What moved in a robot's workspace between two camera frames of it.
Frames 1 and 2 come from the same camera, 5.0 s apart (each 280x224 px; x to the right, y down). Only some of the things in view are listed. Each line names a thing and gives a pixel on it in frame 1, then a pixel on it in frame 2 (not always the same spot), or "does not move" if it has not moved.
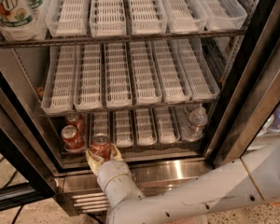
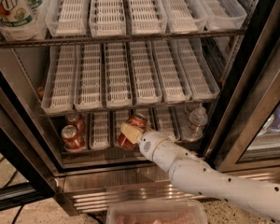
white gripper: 111,171 to 149,143
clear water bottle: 197,121 does not move
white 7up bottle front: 12,13 does not move
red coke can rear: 73,138 does not move
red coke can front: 101,145 to 136,121
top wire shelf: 22,42 does not move
